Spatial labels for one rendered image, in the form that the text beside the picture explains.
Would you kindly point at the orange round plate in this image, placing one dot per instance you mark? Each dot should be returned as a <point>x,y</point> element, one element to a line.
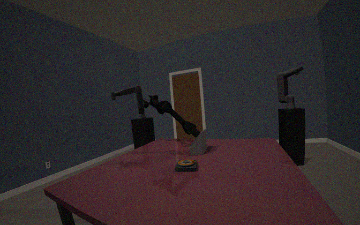
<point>191,162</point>

